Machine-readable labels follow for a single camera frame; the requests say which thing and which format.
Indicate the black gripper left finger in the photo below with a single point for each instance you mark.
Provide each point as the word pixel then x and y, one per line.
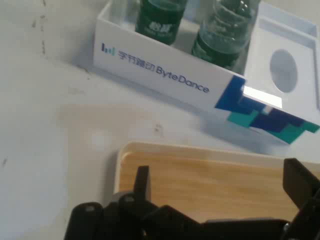
pixel 141 180

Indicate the clear water bottle green label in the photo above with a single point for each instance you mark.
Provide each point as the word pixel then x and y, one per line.
pixel 220 47
pixel 160 22

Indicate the white blue cardboard box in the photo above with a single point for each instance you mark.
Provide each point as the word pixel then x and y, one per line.
pixel 175 72

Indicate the wooden tray cream rim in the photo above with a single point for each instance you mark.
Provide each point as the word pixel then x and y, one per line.
pixel 212 180

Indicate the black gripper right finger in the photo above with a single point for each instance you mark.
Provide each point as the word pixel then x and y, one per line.
pixel 300 180

